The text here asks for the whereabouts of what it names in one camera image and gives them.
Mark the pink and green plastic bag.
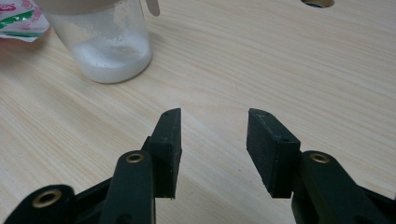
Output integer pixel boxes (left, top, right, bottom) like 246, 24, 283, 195
0, 0, 50, 43

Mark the round cable hole in table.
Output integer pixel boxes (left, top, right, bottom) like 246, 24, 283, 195
300, 0, 335, 9

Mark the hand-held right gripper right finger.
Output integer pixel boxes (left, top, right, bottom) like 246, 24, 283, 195
246, 107, 302, 199

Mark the clear jar with white powder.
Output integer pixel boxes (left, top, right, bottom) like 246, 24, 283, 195
33, 0, 161, 84

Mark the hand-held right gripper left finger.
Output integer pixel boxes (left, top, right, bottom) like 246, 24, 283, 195
141, 107, 183, 200

